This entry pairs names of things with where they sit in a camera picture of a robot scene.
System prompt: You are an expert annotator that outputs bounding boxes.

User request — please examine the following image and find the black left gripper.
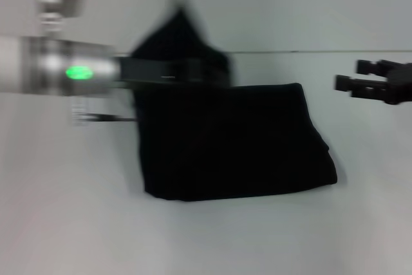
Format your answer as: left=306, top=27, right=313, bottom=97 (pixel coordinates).
left=112, top=55, right=202, bottom=84

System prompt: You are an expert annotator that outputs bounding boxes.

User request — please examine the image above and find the black shirt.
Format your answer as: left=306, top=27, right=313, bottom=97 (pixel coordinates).
left=129, top=0, right=339, bottom=202

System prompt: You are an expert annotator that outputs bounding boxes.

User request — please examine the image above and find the black cable with metal spring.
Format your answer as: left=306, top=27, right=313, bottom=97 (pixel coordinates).
left=71, top=104, right=136, bottom=125

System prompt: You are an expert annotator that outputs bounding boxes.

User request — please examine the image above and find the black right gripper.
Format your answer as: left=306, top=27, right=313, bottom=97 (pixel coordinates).
left=333, top=58, right=412, bottom=106

